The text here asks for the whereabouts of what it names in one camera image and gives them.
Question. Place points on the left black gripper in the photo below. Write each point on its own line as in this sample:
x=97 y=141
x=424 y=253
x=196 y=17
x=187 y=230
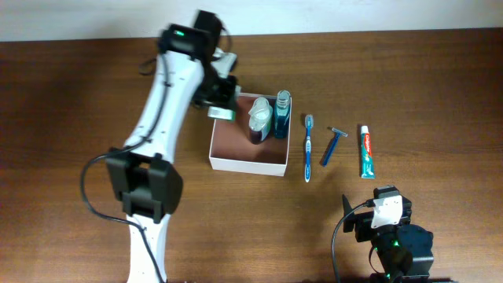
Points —
x=223 y=99

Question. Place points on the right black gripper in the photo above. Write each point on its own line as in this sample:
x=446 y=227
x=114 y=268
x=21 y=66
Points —
x=364 y=223

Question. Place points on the green white soap box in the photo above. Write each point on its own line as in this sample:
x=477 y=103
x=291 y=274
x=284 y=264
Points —
x=227 y=114

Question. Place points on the clear pump soap bottle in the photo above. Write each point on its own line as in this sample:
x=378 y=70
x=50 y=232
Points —
x=260 y=120

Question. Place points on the toothpaste tube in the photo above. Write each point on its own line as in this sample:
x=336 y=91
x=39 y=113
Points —
x=367 y=168

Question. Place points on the teal mouthwash bottle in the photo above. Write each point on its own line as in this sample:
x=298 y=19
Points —
x=282 y=114

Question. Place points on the blue disposable razor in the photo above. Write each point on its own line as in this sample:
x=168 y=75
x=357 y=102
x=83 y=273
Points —
x=332 y=145

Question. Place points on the blue white toothbrush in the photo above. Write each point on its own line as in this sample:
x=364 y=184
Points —
x=309 y=122

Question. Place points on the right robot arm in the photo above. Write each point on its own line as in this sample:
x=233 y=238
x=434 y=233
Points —
x=404 y=249

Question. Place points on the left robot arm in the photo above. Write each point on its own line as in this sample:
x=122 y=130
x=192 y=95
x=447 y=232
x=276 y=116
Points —
x=190 y=70

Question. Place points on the white cardboard box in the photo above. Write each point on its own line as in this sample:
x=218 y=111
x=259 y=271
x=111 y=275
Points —
x=232 y=150

